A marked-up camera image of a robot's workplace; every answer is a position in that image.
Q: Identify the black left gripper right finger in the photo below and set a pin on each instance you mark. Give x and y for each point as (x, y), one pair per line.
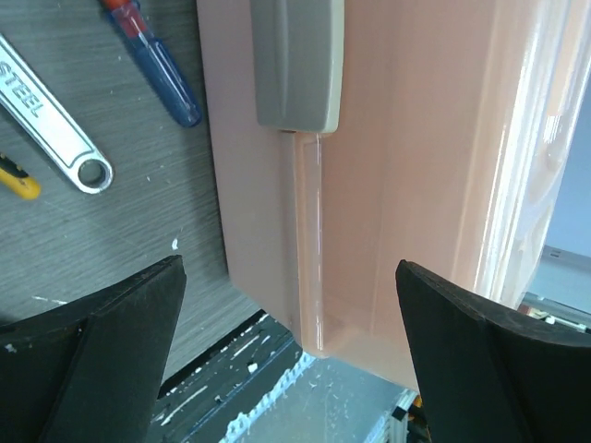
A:
(487, 373)

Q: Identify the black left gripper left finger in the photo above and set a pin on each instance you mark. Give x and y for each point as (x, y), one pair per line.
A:
(91, 370)

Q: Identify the pink plastic tool box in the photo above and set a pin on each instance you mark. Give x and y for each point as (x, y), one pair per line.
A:
(456, 121)

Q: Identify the grey tool box latch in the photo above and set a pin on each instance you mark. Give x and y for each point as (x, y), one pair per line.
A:
(298, 48)

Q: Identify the silver adjustable wrench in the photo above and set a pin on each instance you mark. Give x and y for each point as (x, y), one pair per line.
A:
(50, 125)

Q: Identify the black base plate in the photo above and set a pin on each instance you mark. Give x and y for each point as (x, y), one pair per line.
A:
(201, 402)

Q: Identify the white slotted cable duct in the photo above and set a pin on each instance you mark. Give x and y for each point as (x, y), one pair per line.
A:
(272, 397)

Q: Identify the blue handled screwdriver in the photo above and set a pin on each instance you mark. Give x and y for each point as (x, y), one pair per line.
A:
(154, 61)

